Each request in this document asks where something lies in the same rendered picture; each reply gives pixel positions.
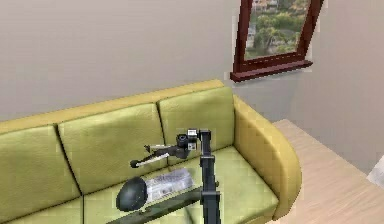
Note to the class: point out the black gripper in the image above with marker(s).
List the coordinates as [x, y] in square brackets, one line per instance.
[181, 146]

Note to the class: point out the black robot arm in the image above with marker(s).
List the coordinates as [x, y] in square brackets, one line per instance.
[207, 173]

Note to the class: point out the grey newspaper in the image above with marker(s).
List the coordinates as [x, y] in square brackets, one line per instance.
[168, 183]

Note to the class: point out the yellow green sofa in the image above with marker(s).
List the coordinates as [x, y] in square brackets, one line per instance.
[100, 146]

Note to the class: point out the dark green bowl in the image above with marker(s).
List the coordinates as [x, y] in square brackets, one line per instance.
[132, 195]

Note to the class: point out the white cloth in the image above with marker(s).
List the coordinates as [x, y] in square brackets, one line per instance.
[377, 173]

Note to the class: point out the dark red framed window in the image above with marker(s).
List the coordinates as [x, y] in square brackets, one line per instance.
[271, 36]

